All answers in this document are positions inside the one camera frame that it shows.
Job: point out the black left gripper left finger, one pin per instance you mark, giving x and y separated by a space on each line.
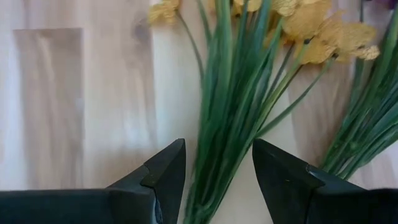
93 207

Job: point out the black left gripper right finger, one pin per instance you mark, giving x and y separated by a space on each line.
311 202

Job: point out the yellow artificial flower stem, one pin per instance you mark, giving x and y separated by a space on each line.
236 93

